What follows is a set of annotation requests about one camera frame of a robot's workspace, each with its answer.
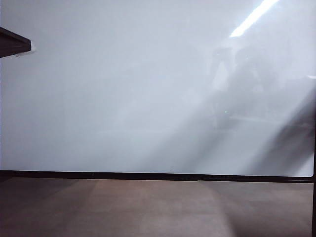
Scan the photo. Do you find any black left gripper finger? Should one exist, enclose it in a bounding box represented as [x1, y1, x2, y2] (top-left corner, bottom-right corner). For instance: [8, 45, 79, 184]
[0, 26, 33, 59]

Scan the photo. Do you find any white glossy whiteboard panel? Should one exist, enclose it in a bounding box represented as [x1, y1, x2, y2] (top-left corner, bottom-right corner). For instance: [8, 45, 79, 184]
[0, 0, 315, 178]

